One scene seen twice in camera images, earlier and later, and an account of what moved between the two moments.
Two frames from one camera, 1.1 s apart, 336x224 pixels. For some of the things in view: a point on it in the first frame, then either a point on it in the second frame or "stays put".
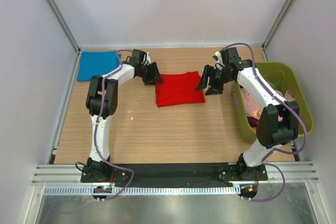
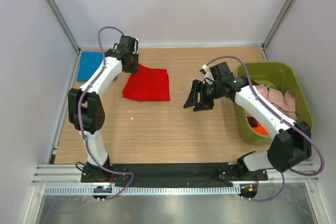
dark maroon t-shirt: x=253 y=121 stays put
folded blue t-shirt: x=93 y=63 stays put
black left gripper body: x=147 y=73 → x=133 y=66
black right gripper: x=218 y=89 → x=198 y=87
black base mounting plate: x=172 y=174 stays put
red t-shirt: x=178 y=89 → x=148 y=84
